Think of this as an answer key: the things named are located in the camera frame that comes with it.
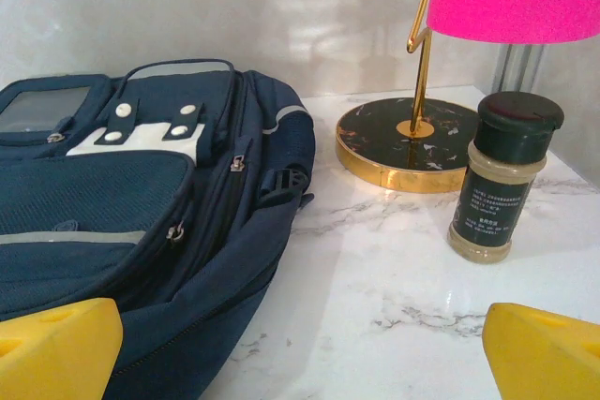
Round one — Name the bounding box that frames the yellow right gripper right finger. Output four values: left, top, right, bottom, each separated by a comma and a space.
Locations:
482, 302, 600, 400

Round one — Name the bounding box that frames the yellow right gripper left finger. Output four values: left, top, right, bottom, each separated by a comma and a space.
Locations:
0, 297, 124, 400

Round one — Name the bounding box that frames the navy blue backpack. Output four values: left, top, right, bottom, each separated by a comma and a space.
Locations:
0, 58, 316, 400

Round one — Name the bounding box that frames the spice bottle with dark lid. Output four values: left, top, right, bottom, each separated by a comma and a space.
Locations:
446, 91, 566, 264

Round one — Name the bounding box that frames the gold wire glass rack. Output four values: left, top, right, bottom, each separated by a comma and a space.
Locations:
334, 0, 484, 194

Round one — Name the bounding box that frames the aluminium frame post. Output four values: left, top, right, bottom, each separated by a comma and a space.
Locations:
496, 41, 548, 92

